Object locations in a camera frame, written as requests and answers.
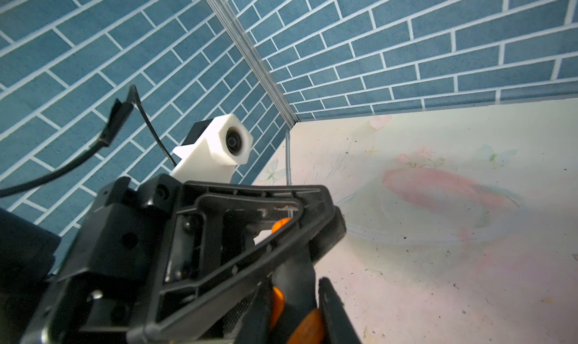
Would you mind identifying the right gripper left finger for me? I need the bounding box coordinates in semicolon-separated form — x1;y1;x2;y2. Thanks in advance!
234;280;273;344

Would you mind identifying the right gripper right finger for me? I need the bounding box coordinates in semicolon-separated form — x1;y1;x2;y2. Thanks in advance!
319;277;361;344

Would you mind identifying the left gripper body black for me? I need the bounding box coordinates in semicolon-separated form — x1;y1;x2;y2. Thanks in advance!
1;175;182;343

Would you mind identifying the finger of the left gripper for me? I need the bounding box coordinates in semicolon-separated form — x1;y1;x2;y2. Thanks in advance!
126;183;346;343

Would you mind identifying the orange black screwdriver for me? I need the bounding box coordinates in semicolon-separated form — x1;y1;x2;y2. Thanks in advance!
268;129;326;344

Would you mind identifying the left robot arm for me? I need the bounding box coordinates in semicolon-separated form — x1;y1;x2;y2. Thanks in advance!
1;174;359;343

